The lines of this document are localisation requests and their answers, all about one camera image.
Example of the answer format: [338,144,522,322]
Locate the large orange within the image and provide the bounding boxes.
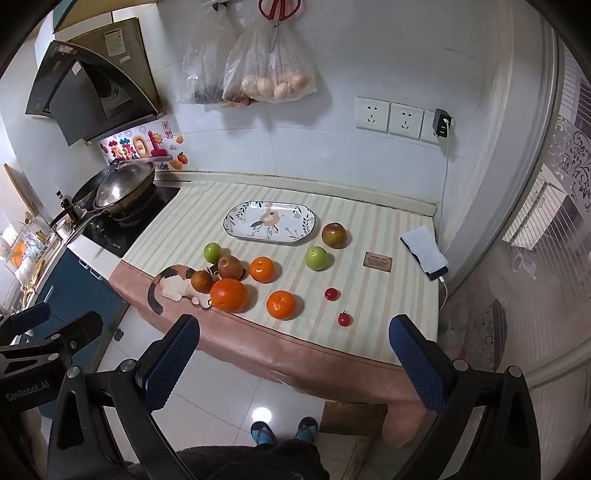
[211,278,249,312]

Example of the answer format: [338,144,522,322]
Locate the red cherry tomato with stem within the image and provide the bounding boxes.
[338,311,353,327]

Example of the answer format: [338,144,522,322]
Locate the green apple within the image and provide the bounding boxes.
[204,242,222,264]
[304,246,328,271]

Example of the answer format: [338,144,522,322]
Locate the small orange front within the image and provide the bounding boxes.
[266,290,297,321]

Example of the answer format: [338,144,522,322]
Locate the small orange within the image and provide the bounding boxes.
[249,256,276,283]
[266,290,297,321]

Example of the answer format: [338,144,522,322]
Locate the blue kitchen cabinet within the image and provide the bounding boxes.
[31,249,129,372]

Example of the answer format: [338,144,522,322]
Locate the dark sauce bottle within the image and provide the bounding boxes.
[56,191,79,223]

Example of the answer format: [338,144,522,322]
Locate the left blue slipper foot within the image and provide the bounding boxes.
[250,421,276,446]

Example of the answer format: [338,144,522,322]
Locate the blue slipper foot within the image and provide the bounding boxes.
[250,421,276,446]
[294,416,318,444]

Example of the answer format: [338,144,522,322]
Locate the black induction cooktop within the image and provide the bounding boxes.
[82,185,180,258]

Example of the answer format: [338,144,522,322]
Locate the black frying pan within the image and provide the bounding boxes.
[49,166,114,229]

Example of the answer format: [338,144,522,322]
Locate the right blue slipper foot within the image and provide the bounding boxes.
[294,416,318,444]

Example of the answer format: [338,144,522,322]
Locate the striped tablecloth with cat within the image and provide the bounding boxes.
[109,181,439,447]

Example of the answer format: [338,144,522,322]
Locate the steel wok with lid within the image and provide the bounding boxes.
[63,157,156,245]

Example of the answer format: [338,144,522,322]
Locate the oval floral ceramic plate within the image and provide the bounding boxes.
[222,201,317,244]

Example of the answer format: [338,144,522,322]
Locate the black range hood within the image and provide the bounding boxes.
[25,40,162,146]

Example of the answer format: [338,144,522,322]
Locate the black charger plug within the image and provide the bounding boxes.
[433,108,452,138]

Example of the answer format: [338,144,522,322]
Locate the clear plastic bag dark contents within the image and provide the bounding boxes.
[178,3,238,105]

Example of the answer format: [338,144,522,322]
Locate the plastic bag of eggs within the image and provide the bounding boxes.
[222,19,318,104]

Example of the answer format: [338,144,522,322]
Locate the white charging cable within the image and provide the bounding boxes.
[435,135,452,310]

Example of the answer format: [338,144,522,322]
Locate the colourful wall stickers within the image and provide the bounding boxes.
[98,115,189,171]

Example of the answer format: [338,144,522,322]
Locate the white wall socket middle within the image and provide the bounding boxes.
[388,103,424,140]

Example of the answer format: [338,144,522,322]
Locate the white wall socket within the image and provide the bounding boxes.
[388,103,424,140]
[355,97,390,133]

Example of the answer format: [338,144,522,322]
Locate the white wall socket left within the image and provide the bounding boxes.
[355,97,390,133]

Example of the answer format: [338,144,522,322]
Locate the red handled scissors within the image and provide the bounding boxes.
[257,0,303,22]

